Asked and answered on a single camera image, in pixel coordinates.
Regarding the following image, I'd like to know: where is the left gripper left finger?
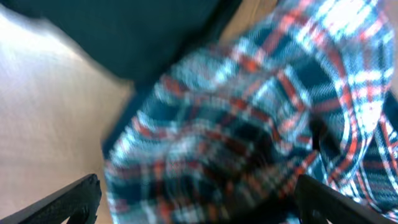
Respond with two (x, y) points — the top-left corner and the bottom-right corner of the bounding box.
(1, 174), (102, 224)

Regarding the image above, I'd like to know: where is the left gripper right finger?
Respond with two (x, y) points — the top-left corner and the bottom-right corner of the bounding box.
(294, 175), (389, 224)

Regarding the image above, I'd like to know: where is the plaid sleeveless shirt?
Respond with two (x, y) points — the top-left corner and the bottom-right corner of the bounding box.
(103, 0), (397, 223)

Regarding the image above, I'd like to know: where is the green drawstring bag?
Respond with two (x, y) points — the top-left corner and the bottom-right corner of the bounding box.
(0, 0), (243, 85)

